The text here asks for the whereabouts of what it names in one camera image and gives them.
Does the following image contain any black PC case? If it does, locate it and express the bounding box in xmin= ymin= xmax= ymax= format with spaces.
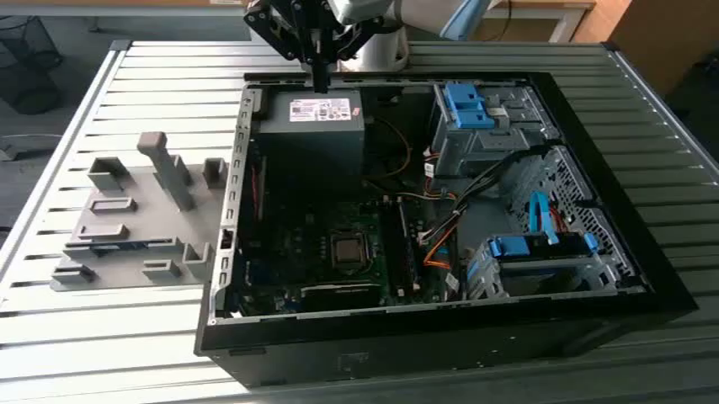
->
xmin=193 ymin=71 xmax=697 ymax=388

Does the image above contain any brown wooden cabinet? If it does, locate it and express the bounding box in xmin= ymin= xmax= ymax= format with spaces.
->
xmin=572 ymin=0 xmax=719 ymax=98

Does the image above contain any black cable bundle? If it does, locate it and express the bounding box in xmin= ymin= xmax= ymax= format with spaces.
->
xmin=420 ymin=145 xmax=549 ymax=249

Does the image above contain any blue flat data wire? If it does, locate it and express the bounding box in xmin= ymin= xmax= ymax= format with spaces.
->
xmin=529 ymin=191 xmax=558 ymax=245

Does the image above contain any grey parts rack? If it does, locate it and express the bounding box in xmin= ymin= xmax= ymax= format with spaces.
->
xmin=49 ymin=131 xmax=234 ymax=292

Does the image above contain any white floor cable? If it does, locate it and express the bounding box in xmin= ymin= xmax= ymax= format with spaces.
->
xmin=0 ymin=133 xmax=62 ymax=146

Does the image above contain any black mesh waste basket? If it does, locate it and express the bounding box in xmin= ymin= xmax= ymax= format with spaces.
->
xmin=0 ymin=15 xmax=63 ymax=115

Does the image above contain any metal disk bay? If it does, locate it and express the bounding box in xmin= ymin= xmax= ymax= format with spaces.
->
xmin=465 ymin=252 xmax=618 ymax=300

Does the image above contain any red flat wire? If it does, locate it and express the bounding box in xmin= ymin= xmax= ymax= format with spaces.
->
xmin=250 ymin=157 xmax=265 ymax=220

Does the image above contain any CPU socket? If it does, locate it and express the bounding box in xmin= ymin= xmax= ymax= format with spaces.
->
xmin=325 ymin=228 xmax=373 ymax=273

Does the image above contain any green motherboard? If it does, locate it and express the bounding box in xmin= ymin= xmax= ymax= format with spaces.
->
xmin=239 ymin=197 xmax=450 ymax=315

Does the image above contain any black graphics card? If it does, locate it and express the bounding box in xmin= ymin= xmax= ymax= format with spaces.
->
xmin=298 ymin=284 xmax=382 ymax=313

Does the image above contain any metal drive cage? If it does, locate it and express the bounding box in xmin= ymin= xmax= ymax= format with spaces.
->
xmin=429 ymin=83 xmax=562 ymax=178

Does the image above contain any grey power supply unit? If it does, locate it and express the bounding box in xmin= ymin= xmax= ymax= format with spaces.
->
xmin=254 ymin=90 xmax=366 ymax=186

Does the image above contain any black RAM slot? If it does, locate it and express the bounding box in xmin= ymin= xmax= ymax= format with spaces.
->
xmin=378 ymin=197 xmax=409 ymax=298

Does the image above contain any hard disk in blue carrier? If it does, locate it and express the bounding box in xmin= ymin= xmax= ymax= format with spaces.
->
xmin=486 ymin=233 xmax=597 ymax=258

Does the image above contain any silver CPU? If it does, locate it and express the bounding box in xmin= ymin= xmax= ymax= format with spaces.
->
xmin=333 ymin=236 xmax=364 ymax=261

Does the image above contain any yellow wire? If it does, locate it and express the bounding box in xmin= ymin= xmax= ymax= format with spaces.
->
xmin=362 ymin=117 xmax=412 ymax=182

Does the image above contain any blue RAM stick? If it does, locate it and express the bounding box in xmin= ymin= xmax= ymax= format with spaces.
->
xmin=65 ymin=240 xmax=174 ymax=254

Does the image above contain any orange wire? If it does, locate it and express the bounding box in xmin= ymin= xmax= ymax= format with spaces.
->
xmin=421 ymin=235 xmax=450 ymax=268

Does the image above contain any blue plastic drive carrier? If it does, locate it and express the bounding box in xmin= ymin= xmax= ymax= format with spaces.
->
xmin=441 ymin=83 xmax=496 ymax=130

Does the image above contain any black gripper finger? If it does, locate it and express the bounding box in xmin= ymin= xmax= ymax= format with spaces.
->
xmin=241 ymin=6 xmax=322 ymax=92
xmin=321 ymin=19 xmax=384 ymax=93

